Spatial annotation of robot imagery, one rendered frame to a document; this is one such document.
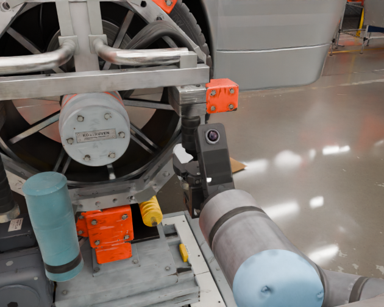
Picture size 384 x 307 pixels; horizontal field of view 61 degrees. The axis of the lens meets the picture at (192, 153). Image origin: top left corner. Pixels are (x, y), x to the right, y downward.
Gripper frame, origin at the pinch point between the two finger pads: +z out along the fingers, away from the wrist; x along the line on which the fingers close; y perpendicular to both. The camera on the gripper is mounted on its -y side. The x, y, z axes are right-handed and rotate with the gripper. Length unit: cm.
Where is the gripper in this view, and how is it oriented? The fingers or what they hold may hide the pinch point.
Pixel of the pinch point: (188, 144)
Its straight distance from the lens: 64.6
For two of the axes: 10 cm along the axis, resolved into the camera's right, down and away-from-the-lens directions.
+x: 9.6, -1.4, 2.6
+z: -2.9, -4.4, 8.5
